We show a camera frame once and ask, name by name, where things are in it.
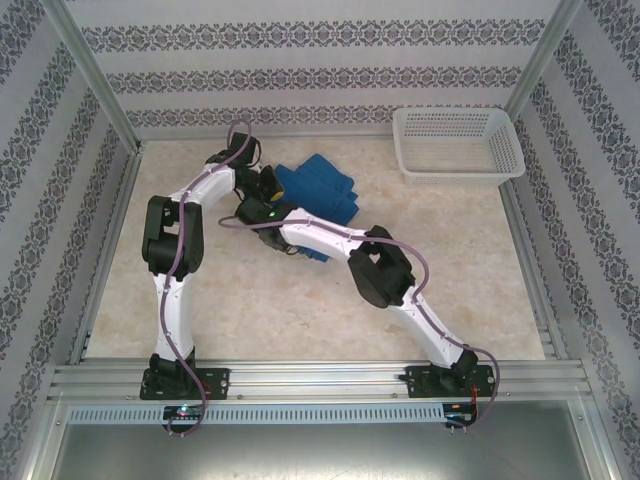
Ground grey sheet metal panel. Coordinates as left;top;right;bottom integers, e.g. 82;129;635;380
49;420;617;480

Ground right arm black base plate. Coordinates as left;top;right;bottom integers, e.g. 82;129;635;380
405;363;500;400

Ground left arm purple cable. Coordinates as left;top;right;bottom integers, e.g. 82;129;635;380
158;118;261;441

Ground aluminium frame post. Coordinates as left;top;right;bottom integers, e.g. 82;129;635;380
42;0;145;151
503;0;586;122

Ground aluminium frame rail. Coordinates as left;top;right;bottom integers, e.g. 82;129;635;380
499;177;570;362
133;130;401;145
68;144;147;366

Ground slotted grey cable duct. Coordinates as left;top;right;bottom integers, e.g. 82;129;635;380
67;403;446;424

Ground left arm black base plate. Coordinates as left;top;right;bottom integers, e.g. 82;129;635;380
138;367;232;402

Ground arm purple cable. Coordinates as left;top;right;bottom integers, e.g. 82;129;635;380
218;214;502;434
158;118;261;441

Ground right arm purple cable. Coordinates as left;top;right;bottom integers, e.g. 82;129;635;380
218;214;502;434

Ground white plastic mesh basket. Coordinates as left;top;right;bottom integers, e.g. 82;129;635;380
392;106;526;189

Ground blue long pants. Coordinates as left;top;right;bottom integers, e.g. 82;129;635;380
273;153;362;264

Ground wide aluminium mounting rail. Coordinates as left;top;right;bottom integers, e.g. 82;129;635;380
47;360;594;402

